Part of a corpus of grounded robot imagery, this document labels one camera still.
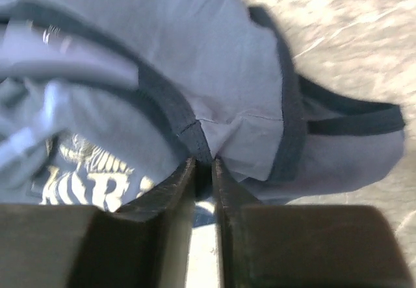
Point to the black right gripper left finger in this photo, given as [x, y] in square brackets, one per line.
[144, 244]

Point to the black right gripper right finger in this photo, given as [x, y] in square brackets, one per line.
[302, 245]

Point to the navy blue tank top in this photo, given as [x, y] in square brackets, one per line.
[101, 100]

